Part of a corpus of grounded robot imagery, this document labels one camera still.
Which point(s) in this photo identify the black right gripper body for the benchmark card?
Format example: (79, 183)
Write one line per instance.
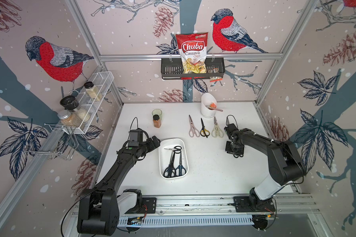
(234, 149)

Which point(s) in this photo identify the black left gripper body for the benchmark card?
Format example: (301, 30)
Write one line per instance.
(148, 145)

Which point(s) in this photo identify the white plastic storage box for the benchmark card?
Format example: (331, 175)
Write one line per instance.
(164, 155)

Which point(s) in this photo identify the cream handled kitchen scissors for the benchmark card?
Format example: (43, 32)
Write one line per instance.
(217, 131)

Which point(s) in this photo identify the black yellow handled scissors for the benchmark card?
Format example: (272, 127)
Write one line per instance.
(204, 132)

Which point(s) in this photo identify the pink handled kitchen scissors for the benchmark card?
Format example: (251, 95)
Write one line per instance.
(193, 130)

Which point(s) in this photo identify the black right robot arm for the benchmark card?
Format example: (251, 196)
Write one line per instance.
(284, 164)

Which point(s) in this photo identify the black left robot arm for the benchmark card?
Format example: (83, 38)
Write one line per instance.
(99, 211)

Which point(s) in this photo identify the red sweet pepper spice bottle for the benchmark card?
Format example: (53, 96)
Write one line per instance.
(157, 121)

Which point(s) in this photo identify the green glass cup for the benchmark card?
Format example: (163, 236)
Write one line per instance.
(157, 112)

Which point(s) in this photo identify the wooden spoon in cup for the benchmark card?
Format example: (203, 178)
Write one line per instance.
(214, 108)

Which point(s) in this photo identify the white utensil holder cup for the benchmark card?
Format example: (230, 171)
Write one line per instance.
(206, 101)

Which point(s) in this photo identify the small snack packet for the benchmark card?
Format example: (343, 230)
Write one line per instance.
(216, 74)

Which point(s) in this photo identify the spice jar black lid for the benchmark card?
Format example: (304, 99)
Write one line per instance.
(93, 91)

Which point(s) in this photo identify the spice jar silver lid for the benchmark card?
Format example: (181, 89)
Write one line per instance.
(69, 119)

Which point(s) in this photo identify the black pepper grinder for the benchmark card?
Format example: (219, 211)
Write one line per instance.
(71, 104)

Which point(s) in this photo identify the red chuba cassava chips bag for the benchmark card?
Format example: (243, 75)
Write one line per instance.
(193, 51)

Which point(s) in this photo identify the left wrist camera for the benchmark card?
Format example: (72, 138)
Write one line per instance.
(135, 137)

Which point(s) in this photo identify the black handled long scissors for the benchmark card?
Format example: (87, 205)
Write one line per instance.
(169, 172)

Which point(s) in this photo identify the dark blue handled scissors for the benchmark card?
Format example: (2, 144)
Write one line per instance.
(180, 170)

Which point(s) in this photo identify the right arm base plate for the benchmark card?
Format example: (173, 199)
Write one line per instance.
(253, 204)

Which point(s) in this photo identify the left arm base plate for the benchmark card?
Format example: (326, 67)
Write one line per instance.
(148, 205)

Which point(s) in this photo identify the white wire spice rack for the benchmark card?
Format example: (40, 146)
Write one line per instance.
(103, 80)

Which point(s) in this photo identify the black wall basket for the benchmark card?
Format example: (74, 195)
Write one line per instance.
(174, 69)

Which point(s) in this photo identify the wire wall rack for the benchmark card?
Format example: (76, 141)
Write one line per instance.
(61, 142)

